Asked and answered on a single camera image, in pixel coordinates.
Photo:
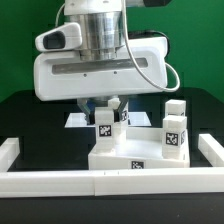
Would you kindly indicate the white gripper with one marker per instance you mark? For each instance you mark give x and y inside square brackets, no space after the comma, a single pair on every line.
[60,73]

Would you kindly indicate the white square tabletop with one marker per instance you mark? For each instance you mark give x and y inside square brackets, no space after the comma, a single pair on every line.
[142,150]

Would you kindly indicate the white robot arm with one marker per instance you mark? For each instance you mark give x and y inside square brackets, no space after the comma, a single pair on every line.
[91,56]

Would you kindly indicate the white marker tag sheet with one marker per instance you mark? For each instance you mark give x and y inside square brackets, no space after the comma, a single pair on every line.
[138,119]

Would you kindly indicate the white U-shaped obstacle fence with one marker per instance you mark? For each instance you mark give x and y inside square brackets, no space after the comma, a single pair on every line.
[102,183]

